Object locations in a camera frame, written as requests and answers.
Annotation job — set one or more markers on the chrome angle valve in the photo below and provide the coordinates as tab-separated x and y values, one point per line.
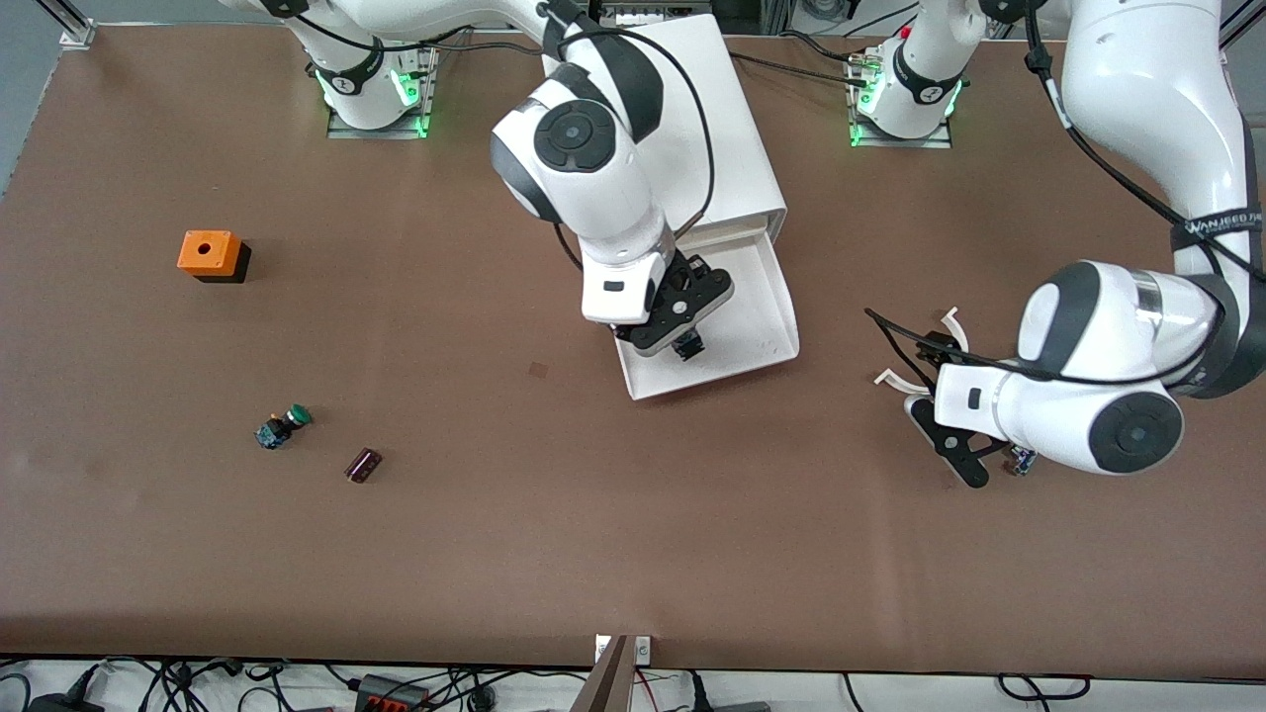
1022	461

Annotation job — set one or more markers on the orange button box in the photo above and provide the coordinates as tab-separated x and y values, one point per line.
208	252

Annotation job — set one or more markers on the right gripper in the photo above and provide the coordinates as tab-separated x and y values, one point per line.
689	271

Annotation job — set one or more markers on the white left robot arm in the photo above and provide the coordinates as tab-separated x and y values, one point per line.
1137	99

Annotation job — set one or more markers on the small white bracket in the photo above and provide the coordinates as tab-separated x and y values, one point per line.
601	649
643	649

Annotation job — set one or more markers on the aluminium frame post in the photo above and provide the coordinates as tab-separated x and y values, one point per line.
77	35

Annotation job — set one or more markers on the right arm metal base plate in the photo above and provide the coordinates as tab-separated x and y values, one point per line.
396	132

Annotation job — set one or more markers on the dark red small component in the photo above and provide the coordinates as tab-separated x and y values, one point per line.
363	465

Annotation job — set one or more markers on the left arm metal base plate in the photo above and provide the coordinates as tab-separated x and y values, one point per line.
930	143

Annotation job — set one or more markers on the white drawer cabinet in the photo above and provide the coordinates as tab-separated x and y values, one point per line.
732	148

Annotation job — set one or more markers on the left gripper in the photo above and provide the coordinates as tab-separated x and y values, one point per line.
931	348

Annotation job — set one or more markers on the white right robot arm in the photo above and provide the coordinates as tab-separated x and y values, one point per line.
593	188

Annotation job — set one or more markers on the green push button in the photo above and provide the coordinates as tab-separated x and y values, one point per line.
282	427

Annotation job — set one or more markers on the wooden beam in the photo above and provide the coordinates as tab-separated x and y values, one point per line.
605	682

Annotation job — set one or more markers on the white drawer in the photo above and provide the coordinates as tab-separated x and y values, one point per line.
752	326

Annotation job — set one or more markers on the grey device box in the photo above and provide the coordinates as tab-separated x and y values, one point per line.
653	12

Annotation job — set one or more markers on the black power strip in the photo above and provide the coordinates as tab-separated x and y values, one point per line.
391	694

